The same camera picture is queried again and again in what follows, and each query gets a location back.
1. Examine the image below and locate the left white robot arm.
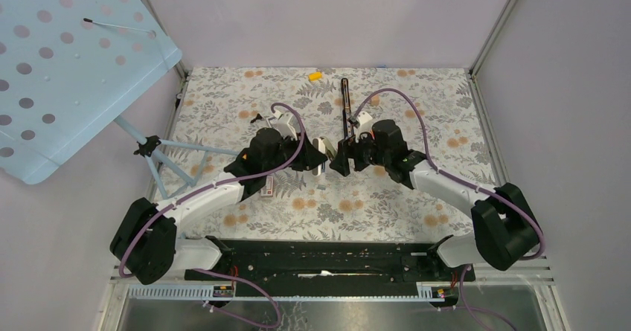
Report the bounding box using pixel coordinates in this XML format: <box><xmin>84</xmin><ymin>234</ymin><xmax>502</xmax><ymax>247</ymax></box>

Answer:
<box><xmin>109</xmin><ymin>112</ymin><xmax>335</xmax><ymax>285</ymax></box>

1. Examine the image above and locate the floral table mat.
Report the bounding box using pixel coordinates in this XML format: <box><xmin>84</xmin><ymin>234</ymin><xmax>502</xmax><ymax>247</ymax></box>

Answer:
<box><xmin>174</xmin><ymin>67</ymin><xmax>498</xmax><ymax>242</ymax></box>

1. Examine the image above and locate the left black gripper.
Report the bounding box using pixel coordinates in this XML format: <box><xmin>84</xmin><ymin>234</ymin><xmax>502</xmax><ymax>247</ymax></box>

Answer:
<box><xmin>264</xmin><ymin>132</ymin><xmax>328</xmax><ymax>175</ymax></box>

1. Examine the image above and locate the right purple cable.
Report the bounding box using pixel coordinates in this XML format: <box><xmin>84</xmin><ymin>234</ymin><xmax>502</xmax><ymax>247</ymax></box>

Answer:
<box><xmin>347</xmin><ymin>88</ymin><xmax>545</xmax><ymax>331</ymax></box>

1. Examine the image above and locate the white beige stapler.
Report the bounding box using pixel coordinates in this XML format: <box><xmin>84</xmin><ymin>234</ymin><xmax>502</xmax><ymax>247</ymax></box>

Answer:
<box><xmin>312</xmin><ymin>137</ymin><xmax>337</xmax><ymax>176</ymax></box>

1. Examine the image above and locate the yellow small block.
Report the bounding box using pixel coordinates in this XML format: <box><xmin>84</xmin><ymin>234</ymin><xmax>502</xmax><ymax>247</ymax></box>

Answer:
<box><xmin>308</xmin><ymin>71</ymin><xmax>323</xmax><ymax>82</ymax></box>

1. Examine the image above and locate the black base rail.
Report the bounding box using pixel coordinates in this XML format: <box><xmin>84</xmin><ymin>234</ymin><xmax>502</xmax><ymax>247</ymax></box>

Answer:
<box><xmin>212</xmin><ymin>239</ymin><xmax>461</xmax><ymax>298</ymax></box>

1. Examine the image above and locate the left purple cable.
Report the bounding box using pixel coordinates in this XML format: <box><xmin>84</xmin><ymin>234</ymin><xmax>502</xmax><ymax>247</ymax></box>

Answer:
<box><xmin>118</xmin><ymin>102</ymin><xmax>307</xmax><ymax>331</ymax></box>

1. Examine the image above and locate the purple cable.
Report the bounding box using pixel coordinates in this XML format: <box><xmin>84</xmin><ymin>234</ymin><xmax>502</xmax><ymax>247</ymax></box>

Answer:
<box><xmin>118</xmin><ymin>102</ymin><xmax>307</xmax><ymax>331</ymax></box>
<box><xmin>347</xmin><ymin>88</ymin><xmax>545</xmax><ymax>331</ymax></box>

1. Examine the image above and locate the black small clip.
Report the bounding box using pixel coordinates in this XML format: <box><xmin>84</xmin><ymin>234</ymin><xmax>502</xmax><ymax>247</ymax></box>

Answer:
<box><xmin>250</xmin><ymin>114</ymin><xmax>263</xmax><ymax>123</ymax></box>

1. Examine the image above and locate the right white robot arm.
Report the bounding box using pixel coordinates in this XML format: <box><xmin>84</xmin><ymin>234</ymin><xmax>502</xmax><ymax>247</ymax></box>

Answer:
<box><xmin>330</xmin><ymin>112</ymin><xmax>542</xmax><ymax>280</ymax></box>

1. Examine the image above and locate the blue perforated stand panel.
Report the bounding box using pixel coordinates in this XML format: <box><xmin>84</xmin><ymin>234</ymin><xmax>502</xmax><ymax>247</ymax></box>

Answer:
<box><xmin>1</xmin><ymin>0</ymin><xmax>182</xmax><ymax>184</ymax></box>

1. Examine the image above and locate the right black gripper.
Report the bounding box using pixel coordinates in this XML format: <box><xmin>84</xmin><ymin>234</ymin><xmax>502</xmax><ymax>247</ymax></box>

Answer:
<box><xmin>329</xmin><ymin>126</ymin><xmax>390</xmax><ymax>177</ymax></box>

